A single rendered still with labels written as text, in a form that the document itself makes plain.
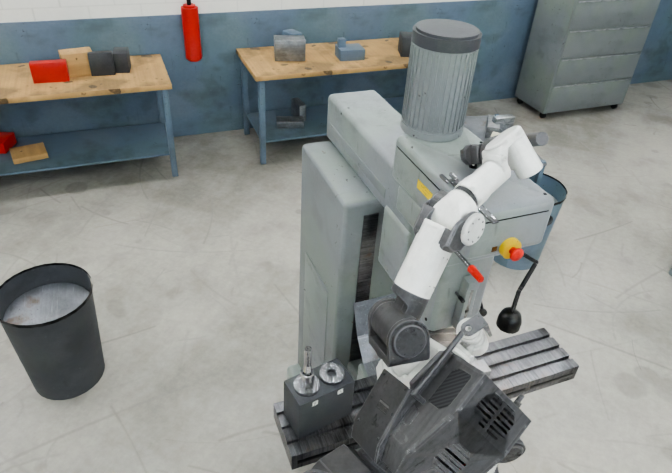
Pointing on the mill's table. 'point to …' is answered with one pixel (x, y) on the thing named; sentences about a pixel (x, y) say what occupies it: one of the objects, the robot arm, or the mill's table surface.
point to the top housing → (420, 171)
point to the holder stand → (319, 398)
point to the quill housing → (436, 312)
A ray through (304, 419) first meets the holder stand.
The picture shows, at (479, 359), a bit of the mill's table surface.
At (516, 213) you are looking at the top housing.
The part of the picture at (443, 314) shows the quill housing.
